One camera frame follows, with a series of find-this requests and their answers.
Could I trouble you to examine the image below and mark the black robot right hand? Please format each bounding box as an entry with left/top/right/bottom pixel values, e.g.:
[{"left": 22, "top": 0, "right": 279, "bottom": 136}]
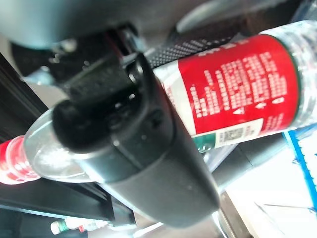
[{"left": 0, "top": 0, "right": 251, "bottom": 229}]

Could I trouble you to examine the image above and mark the blue plastic shopping basket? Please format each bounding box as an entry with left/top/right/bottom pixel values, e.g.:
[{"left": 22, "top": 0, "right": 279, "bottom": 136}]
[{"left": 255, "top": 128, "right": 317, "bottom": 238}]

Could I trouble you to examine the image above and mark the small bottle with green cap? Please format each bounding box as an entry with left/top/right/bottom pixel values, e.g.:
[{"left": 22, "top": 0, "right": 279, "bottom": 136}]
[{"left": 51, "top": 217, "right": 111, "bottom": 236}]

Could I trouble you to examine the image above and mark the clear water bottle red cap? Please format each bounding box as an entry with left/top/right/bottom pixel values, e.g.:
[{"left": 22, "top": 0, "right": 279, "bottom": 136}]
[{"left": 0, "top": 19, "right": 317, "bottom": 185}]

